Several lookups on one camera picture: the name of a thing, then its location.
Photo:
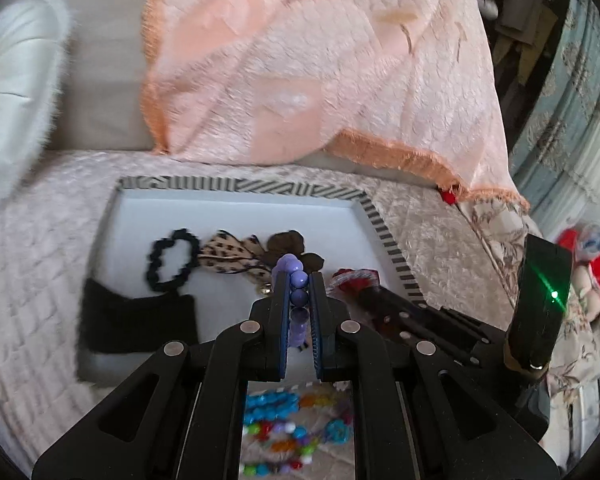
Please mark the small red item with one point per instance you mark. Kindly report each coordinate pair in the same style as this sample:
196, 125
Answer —
450, 196

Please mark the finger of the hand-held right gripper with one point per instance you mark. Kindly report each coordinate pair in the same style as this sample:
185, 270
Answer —
410, 305
385, 322

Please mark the brown bow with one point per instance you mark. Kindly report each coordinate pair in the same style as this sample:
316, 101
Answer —
285, 242

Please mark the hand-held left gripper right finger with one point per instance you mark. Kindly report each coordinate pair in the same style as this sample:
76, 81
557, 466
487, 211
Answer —
317, 320

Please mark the black fabric pouch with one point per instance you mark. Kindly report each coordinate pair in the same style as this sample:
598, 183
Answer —
135, 320

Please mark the pale pink quilted bedspread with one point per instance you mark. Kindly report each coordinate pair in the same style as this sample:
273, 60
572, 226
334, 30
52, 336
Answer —
30, 240

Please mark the leopard print bow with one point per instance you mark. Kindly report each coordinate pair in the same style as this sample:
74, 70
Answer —
230, 252

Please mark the red scrunchie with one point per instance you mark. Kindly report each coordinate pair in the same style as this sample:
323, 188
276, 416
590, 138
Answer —
350, 282

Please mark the striped rim white tray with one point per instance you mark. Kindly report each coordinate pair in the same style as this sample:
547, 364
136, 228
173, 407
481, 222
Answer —
260, 210

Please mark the white round satin cushion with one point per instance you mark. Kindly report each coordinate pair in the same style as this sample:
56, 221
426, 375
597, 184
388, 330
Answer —
15, 85

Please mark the peach fringed blanket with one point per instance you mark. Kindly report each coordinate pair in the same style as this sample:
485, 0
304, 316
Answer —
305, 60

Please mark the floral bed sheet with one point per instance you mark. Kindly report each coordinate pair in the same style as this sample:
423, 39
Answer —
500, 240

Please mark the blue floral fabric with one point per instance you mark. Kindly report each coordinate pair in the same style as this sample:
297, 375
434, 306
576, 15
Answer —
570, 110

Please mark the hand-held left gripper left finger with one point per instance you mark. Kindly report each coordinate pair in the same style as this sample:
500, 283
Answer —
280, 320

